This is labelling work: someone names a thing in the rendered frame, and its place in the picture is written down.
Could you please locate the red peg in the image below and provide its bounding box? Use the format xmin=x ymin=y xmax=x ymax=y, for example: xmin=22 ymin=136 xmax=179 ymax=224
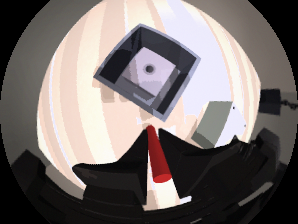
xmin=145 ymin=125 xmax=172 ymax=183

